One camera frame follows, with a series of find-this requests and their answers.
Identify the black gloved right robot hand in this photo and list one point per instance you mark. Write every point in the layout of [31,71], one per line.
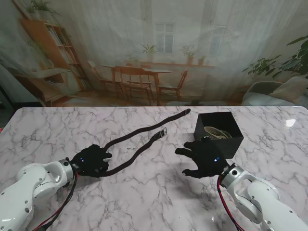
[207,161]

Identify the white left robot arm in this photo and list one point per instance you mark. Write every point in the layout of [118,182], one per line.
[31,190]

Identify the dark brown braided belt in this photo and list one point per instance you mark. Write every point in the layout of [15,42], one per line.
[134,156]

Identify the printed room scene backdrop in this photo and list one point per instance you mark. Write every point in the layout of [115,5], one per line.
[154,48]

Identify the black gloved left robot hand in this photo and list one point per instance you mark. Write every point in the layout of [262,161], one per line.
[92,160]

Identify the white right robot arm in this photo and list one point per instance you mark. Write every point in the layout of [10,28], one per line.
[255,202]

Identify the black belt storage box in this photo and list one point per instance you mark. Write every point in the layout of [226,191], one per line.
[216,122]

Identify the beige braided belt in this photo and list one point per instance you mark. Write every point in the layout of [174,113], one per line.
[227,134]
[213,132]

